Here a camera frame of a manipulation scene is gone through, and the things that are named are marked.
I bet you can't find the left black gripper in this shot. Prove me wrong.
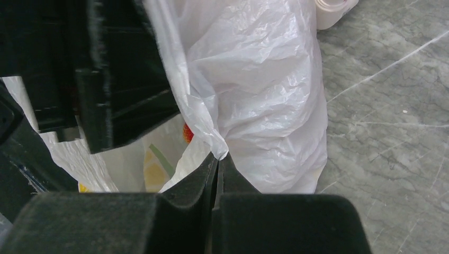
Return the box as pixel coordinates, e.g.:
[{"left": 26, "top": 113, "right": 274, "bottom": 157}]
[{"left": 1, "top": 1, "right": 179, "bottom": 154}]

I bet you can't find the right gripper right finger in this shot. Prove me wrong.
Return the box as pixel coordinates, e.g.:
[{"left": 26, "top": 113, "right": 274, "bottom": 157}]
[{"left": 212, "top": 156, "right": 371, "bottom": 253}]

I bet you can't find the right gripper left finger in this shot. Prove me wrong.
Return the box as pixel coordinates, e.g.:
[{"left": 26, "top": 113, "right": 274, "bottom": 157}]
[{"left": 1, "top": 155, "right": 218, "bottom": 253}]

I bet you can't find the red orange fake fruit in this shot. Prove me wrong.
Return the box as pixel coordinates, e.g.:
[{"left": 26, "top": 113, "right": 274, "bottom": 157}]
[{"left": 183, "top": 123, "right": 194, "bottom": 144}]

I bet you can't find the white plastic bag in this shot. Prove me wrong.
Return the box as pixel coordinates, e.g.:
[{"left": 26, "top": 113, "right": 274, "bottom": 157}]
[{"left": 1, "top": 1, "right": 327, "bottom": 193}]

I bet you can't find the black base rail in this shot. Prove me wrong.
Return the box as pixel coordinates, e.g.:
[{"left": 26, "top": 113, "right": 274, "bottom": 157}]
[{"left": 1, "top": 83, "right": 78, "bottom": 222}]

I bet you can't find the white PVC pipe frame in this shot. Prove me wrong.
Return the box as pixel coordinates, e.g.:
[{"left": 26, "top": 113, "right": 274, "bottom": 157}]
[{"left": 315, "top": 0, "right": 359, "bottom": 30}]

